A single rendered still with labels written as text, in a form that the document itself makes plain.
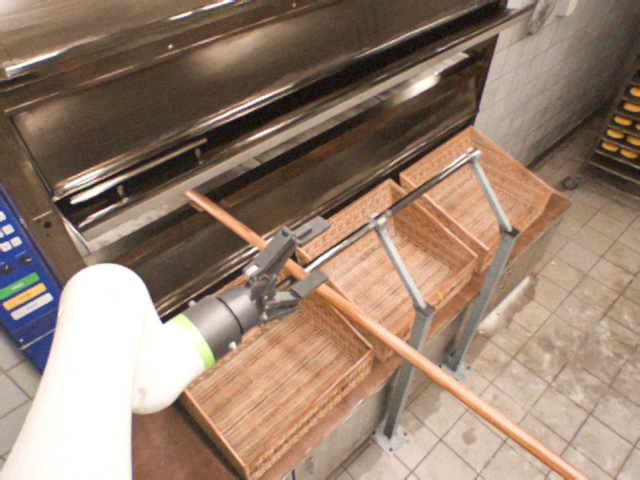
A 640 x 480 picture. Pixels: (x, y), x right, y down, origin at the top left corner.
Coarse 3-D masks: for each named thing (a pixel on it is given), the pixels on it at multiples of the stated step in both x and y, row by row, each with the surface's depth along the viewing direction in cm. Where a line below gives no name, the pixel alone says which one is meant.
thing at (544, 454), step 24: (192, 192) 138; (216, 216) 132; (264, 240) 125; (288, 264) 119; (360, 312) 109; (384, 336) 105; (408, 360) 102; (456, 384) 97; (480, 408) 94; (504, 432) 91; (528, 432) 90; (552, 456) 87
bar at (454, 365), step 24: (456, 168) 152; (480, 168) 160; (384, 216) 136; (504, 216) 163; (384, 240) 137; (504, 240) 165; (312, 264) 123; (504, 264) 174; (288, 288) 119; (408, 288) 140; (432, 312) 140; (480, 312) 193; (456, 360) 223; (408, 384) 171; (384, 432) 207; (408, 432) 209
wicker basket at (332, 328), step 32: (224, 288) 158; (288, 320) 181; (320, 320) 174; (256, 352) 172; (288, 352) 172; (352, 352) 168; (192, 384) 163; (224, 384) 163; (256, 384) 163; (288, 384) 163; (320, 384) 163; (352, 384) 160; (192, 416) 155; (224, 416) 155; (256, 416) 155; (288, 416) 155; (320, 416) 154; (224, 448) 139; (256, 448) 148; (288, 448) 148
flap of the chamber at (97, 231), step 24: (456, 24) 177; (480, 24) 173; (504, 24) 171; (408, 48) 162; (432, 48) 159; (456, 48) 157; (360, 72) 149; (384, 72) 146; (408, 72) 145; (288, 96) 141; (312, 96) 138; (360, 96) 135; (240, 120) 132; (264, 120) 129; (312, 120) 126; (216, 144) 121; (264, 144) 119; (168, 168) 114; (216, 168) 112; (168, 192) 106; (72, 216) 102; (120, 216) 100
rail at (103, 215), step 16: (512, 16) 172; (480, 32) 162; (448, 48) 154; (416, 64) 146; (368, 80) 137; (384, 80) 139; (336, 96) 130; (352, 96) 133; (304, 112) 125; (320, 112) 127; (272, 128) 119; (288, 128) 122; (240, 144) 114; (256, 144) 117; (208, 160) 110; (224, 160) 112; (176, 176) 106; (192, 176) 108; (144, 192) 102; (160, 192) 104; (112, 208) 99; (128, 208) 101; (80, 224) 95; (96, 224) 97
